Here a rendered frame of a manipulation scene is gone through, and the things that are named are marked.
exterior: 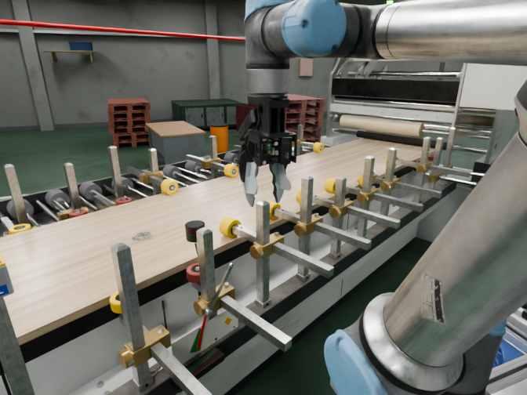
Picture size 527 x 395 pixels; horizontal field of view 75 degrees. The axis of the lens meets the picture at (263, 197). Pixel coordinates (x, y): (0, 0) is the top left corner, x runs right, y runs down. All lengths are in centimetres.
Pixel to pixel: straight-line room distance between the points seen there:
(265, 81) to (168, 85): 1026
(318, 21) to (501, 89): 268
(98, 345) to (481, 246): 116
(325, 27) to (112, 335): 111
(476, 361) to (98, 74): 1059
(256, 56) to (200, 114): 855
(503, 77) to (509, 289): 282
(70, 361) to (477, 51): 124
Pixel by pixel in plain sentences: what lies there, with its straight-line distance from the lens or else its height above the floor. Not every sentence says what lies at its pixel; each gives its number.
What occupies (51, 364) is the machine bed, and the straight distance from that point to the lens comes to 127.
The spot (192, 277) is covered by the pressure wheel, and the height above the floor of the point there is 90.
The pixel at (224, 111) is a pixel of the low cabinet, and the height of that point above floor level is 48.
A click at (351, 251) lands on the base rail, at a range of 180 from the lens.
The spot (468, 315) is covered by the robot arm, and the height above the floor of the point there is 136.
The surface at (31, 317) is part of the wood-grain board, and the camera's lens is 122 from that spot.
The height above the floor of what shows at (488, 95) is 137.
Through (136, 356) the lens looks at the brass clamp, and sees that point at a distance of 108.
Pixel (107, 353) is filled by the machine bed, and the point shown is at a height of 68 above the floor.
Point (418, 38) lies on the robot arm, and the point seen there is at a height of 160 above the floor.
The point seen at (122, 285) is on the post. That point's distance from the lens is 95.
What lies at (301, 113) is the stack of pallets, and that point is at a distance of 646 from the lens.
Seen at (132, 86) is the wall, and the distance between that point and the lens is 1077.
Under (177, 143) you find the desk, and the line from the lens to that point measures 511.
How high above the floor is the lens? 156
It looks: 21 degrees down
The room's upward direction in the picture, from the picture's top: straight up
